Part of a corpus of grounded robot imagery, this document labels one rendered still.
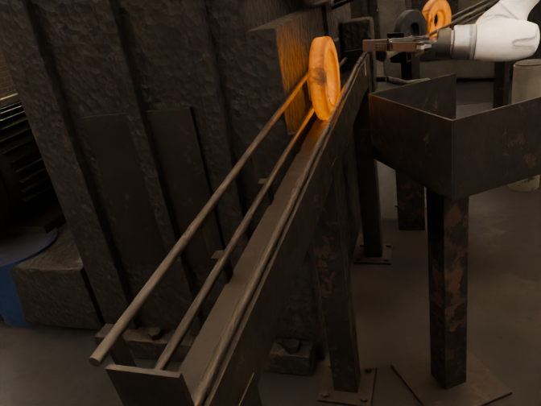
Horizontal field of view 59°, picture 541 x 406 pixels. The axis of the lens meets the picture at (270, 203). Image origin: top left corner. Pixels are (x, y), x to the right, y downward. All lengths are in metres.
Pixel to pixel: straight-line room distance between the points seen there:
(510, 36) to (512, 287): 0.73
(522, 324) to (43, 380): 1.38
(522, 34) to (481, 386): 0.88
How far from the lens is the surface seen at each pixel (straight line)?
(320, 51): 1.07
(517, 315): 1.54
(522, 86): 2.11
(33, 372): 1.70
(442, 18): 2.07
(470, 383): 1.32
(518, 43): 1.42
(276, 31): 1.01
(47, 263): 1.72
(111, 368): 0.46
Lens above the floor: 0.95
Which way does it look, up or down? 25 degrees down
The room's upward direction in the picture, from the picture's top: 10 degrees counter-clockwise
